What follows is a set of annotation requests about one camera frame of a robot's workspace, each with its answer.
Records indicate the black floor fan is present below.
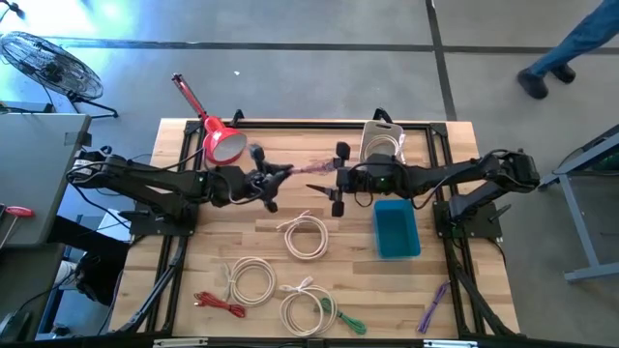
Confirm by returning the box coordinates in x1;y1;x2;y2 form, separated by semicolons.
0;31;120;120

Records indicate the red desk lamp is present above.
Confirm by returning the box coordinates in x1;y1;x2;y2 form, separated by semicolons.
171;72;249;166

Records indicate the white plastic bin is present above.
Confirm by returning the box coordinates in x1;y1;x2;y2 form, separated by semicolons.
358;119;407;165

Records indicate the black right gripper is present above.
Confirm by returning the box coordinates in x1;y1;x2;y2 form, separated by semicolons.
306;143;412;218

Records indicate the red cable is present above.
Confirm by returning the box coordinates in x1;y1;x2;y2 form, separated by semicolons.
192;290;248;320

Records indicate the blue plastic bin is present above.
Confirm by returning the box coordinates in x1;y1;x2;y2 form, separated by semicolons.
371;198;423;261

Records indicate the grey metal-frame table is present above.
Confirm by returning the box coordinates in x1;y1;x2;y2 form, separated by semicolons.
537;123;619;284

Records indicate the grey side table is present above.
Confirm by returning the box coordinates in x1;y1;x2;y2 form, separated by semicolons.
0;111;93;247

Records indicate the purple cable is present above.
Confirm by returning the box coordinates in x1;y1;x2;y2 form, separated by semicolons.
416;279;452;335

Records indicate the red-handled tool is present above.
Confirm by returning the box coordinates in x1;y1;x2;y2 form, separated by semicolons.
0;205;36;250

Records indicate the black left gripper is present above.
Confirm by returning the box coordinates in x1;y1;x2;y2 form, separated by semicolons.
244;144;295;214

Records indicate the pink cable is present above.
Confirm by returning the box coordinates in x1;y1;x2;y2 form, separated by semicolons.
289;159;339;176

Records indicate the silver metal bar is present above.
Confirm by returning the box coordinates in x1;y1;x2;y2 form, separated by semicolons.
153;337;209;348
423;339;480;348

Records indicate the person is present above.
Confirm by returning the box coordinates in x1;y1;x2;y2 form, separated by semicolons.
516;0;619;102
47;215;132;308

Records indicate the green cable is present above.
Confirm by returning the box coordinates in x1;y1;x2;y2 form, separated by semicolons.
318;297;368;336

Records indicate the black aluminium table frame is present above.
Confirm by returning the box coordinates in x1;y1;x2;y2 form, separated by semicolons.
115;118;521;348

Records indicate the large white cable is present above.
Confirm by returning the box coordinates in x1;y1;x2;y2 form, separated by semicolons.
279;275;339;338

